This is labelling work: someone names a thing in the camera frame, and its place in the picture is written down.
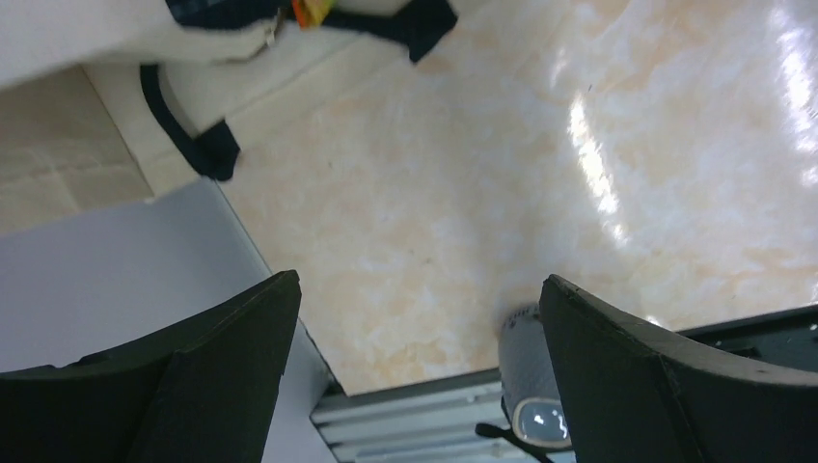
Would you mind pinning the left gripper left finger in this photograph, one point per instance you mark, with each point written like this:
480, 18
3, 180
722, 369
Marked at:
200, 390

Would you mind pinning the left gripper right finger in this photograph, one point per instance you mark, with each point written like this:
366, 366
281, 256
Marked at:
633, 391

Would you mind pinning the small grey cup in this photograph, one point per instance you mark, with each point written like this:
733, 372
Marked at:
531, 398

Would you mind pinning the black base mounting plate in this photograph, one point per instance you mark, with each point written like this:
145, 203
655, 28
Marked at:
786, 338

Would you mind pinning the beige canvas tote bag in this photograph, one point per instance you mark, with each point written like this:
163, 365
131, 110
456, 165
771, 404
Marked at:
61, 154

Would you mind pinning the aluminium frame rail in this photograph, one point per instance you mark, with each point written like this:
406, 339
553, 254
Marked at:
457, 419

